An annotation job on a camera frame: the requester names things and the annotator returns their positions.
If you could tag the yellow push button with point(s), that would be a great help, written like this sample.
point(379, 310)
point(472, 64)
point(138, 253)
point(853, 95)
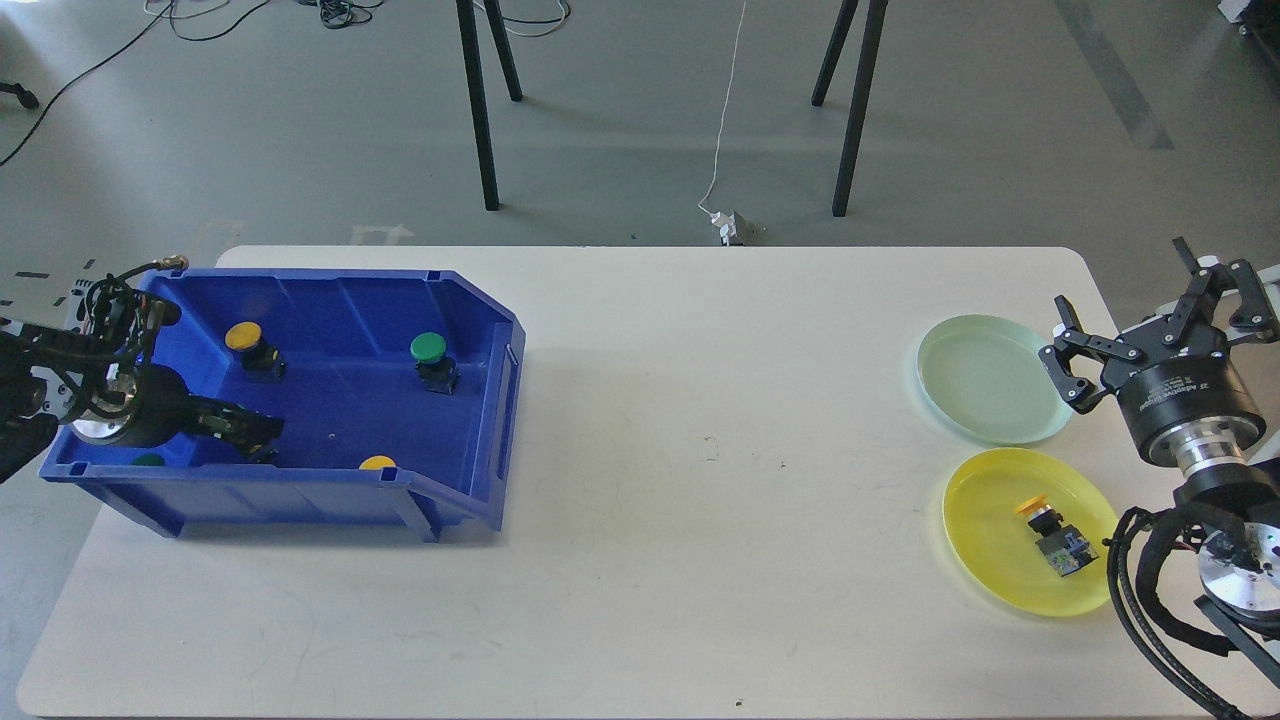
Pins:
point(1060, 543)

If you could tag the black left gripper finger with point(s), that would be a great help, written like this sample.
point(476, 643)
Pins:
point(239, 426)
point(256, 454)

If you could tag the yellow button at bin front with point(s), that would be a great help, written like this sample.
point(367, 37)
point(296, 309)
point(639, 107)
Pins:
point(377, 463)

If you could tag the yellow plate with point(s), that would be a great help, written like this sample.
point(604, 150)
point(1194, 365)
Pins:
point(999, 550)

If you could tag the blue plastic bin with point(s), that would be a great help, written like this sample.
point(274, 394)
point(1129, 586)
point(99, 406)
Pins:
point(351, 391)

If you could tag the light green plate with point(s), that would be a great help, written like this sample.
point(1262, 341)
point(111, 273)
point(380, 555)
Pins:
point(981, 375)

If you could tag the yellow button at bin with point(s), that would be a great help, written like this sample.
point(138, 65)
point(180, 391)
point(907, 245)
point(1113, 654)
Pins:
point(258, 357)
point(377, 463)

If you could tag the yellow button at bin back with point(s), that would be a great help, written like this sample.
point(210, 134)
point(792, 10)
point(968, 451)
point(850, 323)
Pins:
point(258, 357)

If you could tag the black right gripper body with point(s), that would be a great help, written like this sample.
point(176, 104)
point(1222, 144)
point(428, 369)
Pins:
point(1167, 386)

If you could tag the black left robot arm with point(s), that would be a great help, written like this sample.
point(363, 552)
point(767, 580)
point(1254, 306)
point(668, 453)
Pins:
point(99, 377)

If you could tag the green push button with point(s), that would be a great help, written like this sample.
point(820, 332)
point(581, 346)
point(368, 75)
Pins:
point(437, 369)

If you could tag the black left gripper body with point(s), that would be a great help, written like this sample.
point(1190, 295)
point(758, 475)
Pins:
point(142, 407)

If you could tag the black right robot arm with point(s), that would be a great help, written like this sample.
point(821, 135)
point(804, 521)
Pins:
point(1203, 572)

